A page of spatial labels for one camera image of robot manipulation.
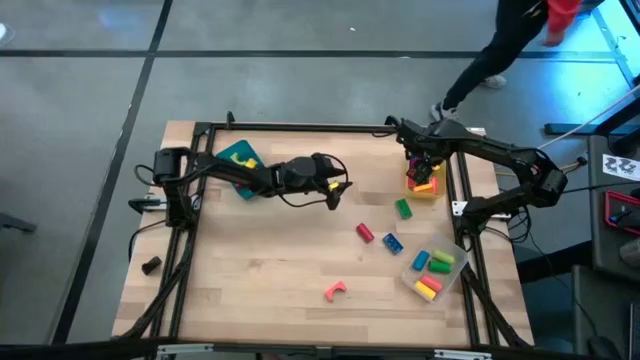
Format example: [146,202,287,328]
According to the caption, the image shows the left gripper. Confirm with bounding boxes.
[310,152,355,212]

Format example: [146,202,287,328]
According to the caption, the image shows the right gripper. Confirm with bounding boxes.
[397,117,460,184]

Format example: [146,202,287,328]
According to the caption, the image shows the lime green cylinder block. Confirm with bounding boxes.
[431,248,457,266]

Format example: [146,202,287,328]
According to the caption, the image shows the blue cylinder block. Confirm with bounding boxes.
[410,249,432,273]

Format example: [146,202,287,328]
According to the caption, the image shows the coral cylinder block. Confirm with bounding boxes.
[418,273,444,294]

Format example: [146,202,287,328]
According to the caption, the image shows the tan cube block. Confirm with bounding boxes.
[413,279,438,302]

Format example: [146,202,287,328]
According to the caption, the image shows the green studded brick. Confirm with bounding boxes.
[394,197,414,221]

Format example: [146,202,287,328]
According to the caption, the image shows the red cylinder block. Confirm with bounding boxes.
[355,222,376,245]

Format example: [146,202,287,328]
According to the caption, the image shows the person's shoe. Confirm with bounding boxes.
[479,74,509,90]
[430,102,460,124]

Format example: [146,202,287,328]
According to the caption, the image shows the blue studded brick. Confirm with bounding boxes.
[381,232,405,256]

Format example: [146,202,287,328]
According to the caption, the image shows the coral arch block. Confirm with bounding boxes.
[323,280,349,304]

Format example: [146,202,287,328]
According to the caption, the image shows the clear plastic bin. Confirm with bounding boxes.
[399,232,470,305]

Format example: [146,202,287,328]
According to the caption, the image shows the person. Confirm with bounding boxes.
[430,0,586,124]

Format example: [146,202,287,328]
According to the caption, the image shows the black floor stand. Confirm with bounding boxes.
[543,97,640,157]

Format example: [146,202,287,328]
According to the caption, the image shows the black floor bar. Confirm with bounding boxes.
[514,239,594,286]

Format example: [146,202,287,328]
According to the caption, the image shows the black equipment cart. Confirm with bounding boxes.
[585,133,640,274]

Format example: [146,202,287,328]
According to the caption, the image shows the silver aluminium extrusion bar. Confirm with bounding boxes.
[156,343,217,357]
[433,348,495,360]

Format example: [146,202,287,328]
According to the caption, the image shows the person's hand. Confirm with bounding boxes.
[543,29,567,49]

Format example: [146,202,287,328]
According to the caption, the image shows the white paper sign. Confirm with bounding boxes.
[601,152,640,183]

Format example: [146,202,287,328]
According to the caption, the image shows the small black device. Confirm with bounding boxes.
[140,255,164,277]

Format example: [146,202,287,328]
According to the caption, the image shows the grey rounded object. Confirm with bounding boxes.
[618,237,640,271]

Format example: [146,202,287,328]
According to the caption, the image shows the black desk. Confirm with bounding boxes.
[571,263,640,360]

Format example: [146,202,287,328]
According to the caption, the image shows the black computer mouse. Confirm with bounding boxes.
[585,335,624,360]

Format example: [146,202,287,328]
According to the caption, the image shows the black table frame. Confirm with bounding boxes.
[112,119,535,351]

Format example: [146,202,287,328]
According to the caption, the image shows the black cable bundle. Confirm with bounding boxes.
[492,205,539,247]

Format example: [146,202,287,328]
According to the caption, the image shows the white cable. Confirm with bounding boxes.
[537,83,640,151]

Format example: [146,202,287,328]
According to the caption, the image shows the long black cable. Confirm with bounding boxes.
[559,180,640,195]

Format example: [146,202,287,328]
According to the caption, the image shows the black silver mounting bracket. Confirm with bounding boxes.
[127,196,169,215]

